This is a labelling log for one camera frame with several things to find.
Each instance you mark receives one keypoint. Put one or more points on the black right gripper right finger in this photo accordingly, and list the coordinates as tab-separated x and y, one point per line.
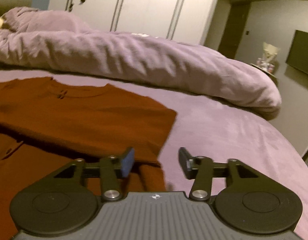
202	170

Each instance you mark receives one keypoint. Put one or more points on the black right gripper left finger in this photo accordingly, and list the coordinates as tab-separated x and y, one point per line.
108	169

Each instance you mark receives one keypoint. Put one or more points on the rust brown knit cardigan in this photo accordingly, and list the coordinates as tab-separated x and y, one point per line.
45	124

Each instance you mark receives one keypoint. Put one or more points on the purple bed sheet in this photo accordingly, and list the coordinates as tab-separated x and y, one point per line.
210	127

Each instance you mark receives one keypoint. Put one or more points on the small side table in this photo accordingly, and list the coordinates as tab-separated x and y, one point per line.
271	76

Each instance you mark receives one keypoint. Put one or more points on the dark door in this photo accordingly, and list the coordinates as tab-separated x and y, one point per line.
233	31

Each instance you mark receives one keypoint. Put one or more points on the purple crumpled duvet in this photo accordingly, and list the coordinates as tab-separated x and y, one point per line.
58	40

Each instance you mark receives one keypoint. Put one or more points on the white wardrobe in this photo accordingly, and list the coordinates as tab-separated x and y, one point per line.
179	20

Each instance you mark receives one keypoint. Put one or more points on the black wall television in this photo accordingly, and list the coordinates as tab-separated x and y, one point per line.
298	53

